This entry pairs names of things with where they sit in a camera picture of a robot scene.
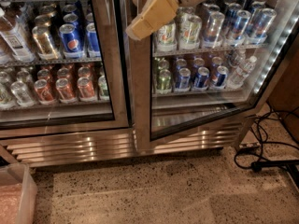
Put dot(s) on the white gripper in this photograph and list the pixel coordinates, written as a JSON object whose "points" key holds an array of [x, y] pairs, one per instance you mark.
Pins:
{"points": [[154, 15]]}

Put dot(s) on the fridge glass door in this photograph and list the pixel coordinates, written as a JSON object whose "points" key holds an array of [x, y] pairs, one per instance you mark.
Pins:
{"points": [[96, 23], [208, 98]]}

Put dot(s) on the stainless steel fridge base grille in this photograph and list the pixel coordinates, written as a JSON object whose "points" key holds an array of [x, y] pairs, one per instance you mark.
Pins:
{"points": [[48, 150]]}

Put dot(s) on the white green soda can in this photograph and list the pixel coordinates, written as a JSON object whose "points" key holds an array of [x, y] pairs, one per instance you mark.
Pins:
{"points": [[166, 37], [189, 32]]}

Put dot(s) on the white green soda can right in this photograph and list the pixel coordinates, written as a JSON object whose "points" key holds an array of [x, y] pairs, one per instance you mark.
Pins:
{"points": [[189, 32]]}

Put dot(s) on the silver blue energy can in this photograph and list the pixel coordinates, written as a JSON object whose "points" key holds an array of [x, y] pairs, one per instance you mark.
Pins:
{"points": [[213, 29], [259, 26]]}

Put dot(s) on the green sprite can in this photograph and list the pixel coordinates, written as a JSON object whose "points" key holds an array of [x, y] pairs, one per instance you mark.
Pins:
{"points": [[164, 81]]}

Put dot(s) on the blue pepsi can lower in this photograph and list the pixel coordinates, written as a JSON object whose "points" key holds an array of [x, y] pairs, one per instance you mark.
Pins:
{"points": [[182, 79]]}

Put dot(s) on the blue pepsi can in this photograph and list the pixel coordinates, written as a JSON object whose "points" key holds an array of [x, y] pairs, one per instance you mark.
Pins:
{"points": [[72, 41], [182, 79]]}

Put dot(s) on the blue pepsi can front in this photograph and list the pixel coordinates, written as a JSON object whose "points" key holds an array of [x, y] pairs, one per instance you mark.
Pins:
{"points": [[72, 41]]}

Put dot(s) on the silver blue energy can right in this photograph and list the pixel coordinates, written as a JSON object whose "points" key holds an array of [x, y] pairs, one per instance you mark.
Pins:
{"points": [[259, 26]]}

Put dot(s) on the clear water bottle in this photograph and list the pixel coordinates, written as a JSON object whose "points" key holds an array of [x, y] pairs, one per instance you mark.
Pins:
{"points": [[240, 74]]}

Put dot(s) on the red coke can right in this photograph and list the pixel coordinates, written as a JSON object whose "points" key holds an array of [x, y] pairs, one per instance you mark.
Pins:
{"points": [[86, 89]]}

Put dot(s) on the red coke can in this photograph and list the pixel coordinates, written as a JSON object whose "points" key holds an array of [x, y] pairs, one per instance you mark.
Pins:
{"points": [[65, 90], [44, 92], [86, 89]]}

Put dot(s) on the gold soda can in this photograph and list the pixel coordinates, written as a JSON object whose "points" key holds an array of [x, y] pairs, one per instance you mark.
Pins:
{"points": [[47, 49]]}

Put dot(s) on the red coke can middle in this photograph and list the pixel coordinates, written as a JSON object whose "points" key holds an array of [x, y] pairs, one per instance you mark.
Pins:
{"points": [[65, 90]]}

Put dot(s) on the red coke can left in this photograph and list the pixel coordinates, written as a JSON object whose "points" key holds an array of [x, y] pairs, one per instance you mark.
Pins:
{"points": [[44, 92]]}

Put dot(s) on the iced tea bottle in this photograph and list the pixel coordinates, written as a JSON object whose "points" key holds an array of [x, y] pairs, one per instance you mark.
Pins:
{"points": [[16, 38]]}

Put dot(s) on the silver diet coke can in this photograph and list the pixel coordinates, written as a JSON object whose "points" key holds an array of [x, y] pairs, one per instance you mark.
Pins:
{"points": [[22, 93]]}

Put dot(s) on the translucent plastic bin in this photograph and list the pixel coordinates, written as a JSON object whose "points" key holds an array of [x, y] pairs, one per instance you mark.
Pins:
{"points": [[18, 192]]}

